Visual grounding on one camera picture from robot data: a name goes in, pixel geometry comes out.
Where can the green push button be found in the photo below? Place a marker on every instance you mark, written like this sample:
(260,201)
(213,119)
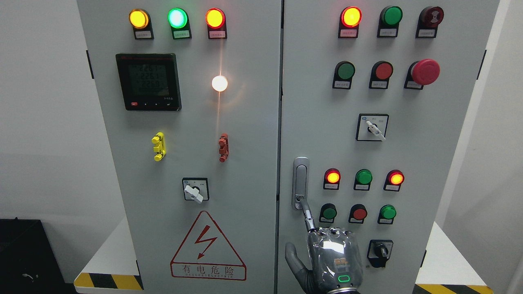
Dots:
(387,215)
(328,213)
(343,74)

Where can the red lit indicator middle right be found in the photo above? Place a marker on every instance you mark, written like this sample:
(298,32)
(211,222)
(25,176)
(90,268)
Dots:
(393,181)

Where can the white rotary switch left door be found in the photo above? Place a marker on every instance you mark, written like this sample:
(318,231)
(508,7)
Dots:
(195,189)

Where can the red electric hazard warning sign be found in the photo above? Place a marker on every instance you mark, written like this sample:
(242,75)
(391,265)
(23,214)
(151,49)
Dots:
(206,253)

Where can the red push button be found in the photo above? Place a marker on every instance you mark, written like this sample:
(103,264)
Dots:
(380,75)
(358,214)

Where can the red push button lower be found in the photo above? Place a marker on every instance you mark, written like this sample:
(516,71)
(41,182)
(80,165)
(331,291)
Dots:
(358,214)

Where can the white lever selector switch upper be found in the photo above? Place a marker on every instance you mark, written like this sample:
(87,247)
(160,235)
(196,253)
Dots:
(372,127)

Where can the black box bottom left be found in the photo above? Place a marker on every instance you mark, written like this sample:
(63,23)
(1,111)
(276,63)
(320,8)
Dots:
(27,262)

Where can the green push button lower right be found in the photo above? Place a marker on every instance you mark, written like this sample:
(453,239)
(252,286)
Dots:
(387,215)

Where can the green indicator top right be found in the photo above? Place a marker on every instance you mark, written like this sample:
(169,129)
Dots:
(389,20)

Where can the red lit indicator middle left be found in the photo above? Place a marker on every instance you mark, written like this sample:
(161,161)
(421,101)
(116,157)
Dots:
(331,179)

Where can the green indicator middle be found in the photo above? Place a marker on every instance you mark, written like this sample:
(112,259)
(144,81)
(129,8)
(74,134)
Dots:
(363,179)

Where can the red terminal connector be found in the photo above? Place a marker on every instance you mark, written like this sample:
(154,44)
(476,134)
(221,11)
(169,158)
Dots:
(223,147)

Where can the dark red buzzer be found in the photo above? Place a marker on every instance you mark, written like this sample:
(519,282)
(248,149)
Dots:
(428,22)

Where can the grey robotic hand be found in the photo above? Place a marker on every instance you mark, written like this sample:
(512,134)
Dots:
(335,258)

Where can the orange red indicator light left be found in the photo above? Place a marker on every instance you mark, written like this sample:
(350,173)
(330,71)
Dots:
(216,23)

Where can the grey cabinet door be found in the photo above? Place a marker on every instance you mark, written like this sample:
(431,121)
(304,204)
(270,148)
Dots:
(243,189)
(320,123)

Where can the black knob selector switch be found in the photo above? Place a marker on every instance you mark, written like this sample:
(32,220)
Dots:
(379,252)

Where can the yellow indicator light top left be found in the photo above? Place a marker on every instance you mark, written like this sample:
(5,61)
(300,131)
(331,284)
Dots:
(141,23)

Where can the white platform with hazard stripes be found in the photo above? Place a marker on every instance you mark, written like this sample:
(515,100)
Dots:
(113,269)

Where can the green push button lower left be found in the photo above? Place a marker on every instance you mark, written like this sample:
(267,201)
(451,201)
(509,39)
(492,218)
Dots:
(328,213)

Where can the grey cabinet left door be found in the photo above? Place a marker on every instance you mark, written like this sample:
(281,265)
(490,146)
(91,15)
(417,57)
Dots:
(243,189)

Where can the black digital power meter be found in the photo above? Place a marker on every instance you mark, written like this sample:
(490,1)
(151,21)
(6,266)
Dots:
(149,82)

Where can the yellow terminal connector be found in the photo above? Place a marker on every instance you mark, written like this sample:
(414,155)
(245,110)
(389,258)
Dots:
(159,146)

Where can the red lit indicator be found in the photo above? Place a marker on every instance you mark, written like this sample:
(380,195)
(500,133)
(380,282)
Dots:
(331,179)
(350,19)
(393,181)

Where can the grey cabinet right door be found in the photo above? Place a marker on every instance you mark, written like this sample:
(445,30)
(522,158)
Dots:
(320,123)

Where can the white lit indicator light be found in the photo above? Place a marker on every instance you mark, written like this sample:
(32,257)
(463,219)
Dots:
(219,83)

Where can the red push button upper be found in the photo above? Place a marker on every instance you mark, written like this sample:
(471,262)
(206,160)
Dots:
(380,75)

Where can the red lit indicator top right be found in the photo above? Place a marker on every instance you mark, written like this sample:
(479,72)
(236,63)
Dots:
(350,19)

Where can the red emergency stop mushroom button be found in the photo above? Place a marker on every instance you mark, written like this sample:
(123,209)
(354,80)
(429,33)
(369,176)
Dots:
(421,73)

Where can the green lit indicator light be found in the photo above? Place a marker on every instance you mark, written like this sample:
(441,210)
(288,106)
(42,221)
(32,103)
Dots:
(179,24)

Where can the silver cabinet door handle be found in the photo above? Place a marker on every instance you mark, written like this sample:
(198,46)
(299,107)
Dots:
(300,181)

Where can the green push button upper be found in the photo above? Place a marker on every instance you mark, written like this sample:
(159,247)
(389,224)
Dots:
(343,74)

